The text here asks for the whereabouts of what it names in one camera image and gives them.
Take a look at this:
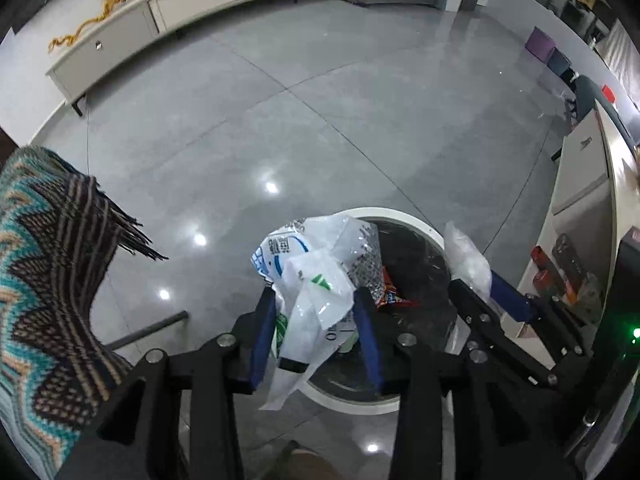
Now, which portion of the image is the red snack wrapper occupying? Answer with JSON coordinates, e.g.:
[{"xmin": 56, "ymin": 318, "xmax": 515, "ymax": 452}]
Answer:
[{"xmin": 376, "ymin": 266, "xmax": 419, "ymax": 311}]

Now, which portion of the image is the grey stool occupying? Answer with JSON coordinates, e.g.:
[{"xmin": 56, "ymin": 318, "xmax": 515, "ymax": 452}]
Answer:
[{"xmin": 547, "ymin": 48, "xmax": 574, "ymax": 77}]

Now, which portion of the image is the grey white tv cabinet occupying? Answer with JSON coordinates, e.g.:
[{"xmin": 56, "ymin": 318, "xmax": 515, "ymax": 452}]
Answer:
[{"xmin": 47, "ymin": 0, "xmax": 255, "ymax": 108}]

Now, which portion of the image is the white plastic bag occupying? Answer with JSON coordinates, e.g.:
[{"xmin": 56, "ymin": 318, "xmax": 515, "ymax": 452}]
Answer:
[{"xmin": 252, "ymin": 214, "xmax": 384, "ymax": 411}]

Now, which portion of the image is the clear plastic bag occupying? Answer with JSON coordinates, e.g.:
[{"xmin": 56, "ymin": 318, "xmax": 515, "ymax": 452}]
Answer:
[{"xmin": 444, "ymin": 221, "xmax": 492, "ymax": 300}]

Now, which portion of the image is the zigzag patterned blanket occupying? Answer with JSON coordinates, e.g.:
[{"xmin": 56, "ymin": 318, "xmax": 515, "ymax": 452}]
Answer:
[{"xmin": 1, "ymin": 146, "xmax": 161, "ymax": 479}]

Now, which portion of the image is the beige coffee table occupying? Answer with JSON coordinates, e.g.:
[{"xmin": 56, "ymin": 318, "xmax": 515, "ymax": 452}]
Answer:
[{"xmin": 536, "ymin": 104, "xmax": 640, "ymax": 290}]

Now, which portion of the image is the white rimmed trash bin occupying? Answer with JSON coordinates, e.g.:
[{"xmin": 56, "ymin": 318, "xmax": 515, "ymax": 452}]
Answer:
[{"xmin": 300, "ymin": 207, "xmax": 469, "ymax": 416}]

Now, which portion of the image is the purple stool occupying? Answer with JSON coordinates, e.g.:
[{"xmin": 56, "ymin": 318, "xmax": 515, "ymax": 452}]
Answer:
[{"xmin": 525, "ymin": 27, "xmax": 555, "ymax": 64}]

